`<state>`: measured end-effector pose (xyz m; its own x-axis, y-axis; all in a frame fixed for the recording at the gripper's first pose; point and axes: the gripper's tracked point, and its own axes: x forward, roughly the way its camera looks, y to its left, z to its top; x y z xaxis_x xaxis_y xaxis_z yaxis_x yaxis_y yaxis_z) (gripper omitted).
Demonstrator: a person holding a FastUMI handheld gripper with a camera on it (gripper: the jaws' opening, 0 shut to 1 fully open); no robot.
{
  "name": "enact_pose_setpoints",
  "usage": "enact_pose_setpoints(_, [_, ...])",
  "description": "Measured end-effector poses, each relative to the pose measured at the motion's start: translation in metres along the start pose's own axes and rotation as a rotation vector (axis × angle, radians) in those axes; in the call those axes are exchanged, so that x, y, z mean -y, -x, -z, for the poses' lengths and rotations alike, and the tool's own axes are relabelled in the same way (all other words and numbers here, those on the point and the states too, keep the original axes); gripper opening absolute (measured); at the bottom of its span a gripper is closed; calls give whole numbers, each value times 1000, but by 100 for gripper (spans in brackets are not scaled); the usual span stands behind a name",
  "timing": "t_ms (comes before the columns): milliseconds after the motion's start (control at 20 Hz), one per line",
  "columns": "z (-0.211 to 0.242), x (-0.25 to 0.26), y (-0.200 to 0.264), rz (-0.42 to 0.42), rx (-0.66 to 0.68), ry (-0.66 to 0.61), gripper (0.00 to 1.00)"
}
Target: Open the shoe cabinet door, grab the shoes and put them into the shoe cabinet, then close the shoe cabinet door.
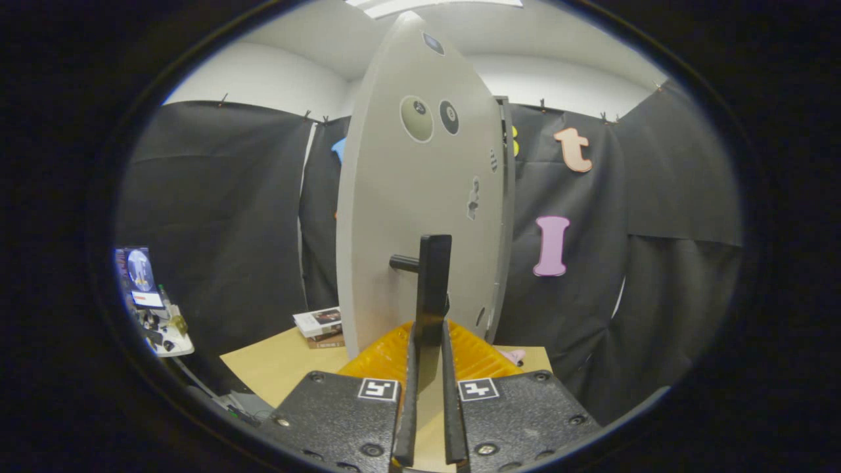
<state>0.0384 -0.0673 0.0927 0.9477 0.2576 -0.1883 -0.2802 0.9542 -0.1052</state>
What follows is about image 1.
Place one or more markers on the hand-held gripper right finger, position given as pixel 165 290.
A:
pixel 452 420

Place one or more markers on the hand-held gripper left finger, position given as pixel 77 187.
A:
pixel 407 420

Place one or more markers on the light grey shoe cabinet door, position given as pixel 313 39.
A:
pixel 394 230

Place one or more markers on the pink and green plush toy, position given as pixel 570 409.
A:
pixel 514 355

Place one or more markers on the white book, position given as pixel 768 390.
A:
pixel 315 320

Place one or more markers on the white cluttered side table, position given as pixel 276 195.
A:
pixel 172 341

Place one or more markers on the black backdrop cloth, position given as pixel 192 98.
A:
pixel 230 197

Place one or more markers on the lit monitor screen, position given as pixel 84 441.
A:
pixel 140 270

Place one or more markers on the long ceiling light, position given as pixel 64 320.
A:
pixel 433 5

